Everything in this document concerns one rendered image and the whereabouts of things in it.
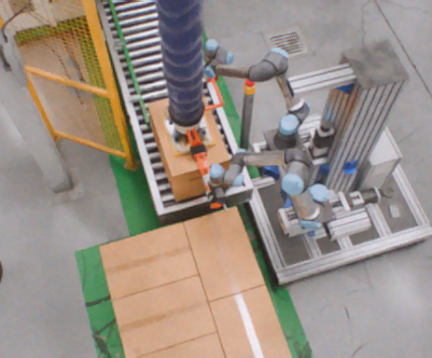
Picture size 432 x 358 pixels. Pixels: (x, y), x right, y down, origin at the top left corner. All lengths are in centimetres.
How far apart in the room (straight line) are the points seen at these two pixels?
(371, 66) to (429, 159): 239
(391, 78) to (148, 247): 199
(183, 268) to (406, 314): 174
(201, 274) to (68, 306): 115
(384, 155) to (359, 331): 147
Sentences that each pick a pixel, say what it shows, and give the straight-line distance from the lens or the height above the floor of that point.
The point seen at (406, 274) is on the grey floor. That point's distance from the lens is 458.
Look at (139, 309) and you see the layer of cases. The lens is 373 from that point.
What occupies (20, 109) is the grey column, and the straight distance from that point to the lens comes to 375.
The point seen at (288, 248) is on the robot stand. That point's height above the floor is 21.
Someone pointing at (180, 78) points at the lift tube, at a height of 167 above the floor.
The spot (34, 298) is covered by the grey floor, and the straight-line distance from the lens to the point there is 449.
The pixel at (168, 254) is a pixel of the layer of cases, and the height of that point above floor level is 54.
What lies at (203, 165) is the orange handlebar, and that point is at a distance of 346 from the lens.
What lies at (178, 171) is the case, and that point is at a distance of 361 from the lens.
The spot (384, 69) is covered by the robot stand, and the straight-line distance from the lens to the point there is 281.
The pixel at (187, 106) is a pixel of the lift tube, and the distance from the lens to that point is 335.
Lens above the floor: 414
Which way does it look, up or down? 63 degrees down
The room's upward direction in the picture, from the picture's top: 1 degrees clockwise
